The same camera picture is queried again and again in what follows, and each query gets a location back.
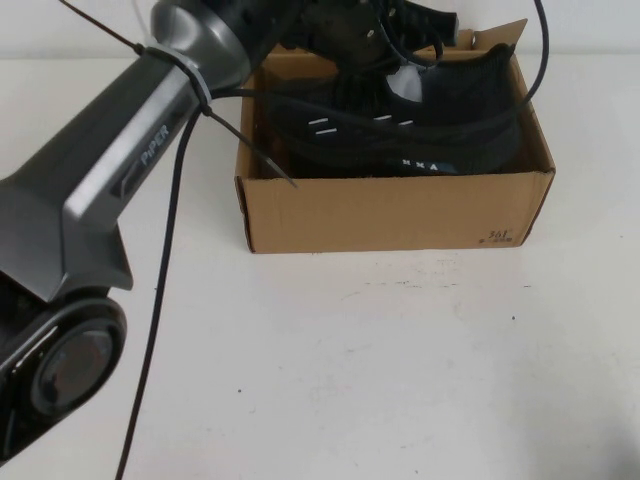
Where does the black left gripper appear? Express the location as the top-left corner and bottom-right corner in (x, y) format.
(324, 0), (460, 65)

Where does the black sneaker with white stuffing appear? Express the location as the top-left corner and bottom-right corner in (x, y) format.
(259, 42), (524, 179)

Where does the white paper shoe stuffing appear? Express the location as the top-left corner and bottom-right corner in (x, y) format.
(389, 67), (424, 99)

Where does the brown cardboard shoe box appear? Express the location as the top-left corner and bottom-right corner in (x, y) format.
(235, 18), (557, 254)

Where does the grey cable tie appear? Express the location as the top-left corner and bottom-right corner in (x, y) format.
(144, 47), (302, 190)

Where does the black camera cable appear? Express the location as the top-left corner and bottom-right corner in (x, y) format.
(114, 0), (556, 480)

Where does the black cable tie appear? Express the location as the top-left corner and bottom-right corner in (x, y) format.
(53, 0), (149, 57)

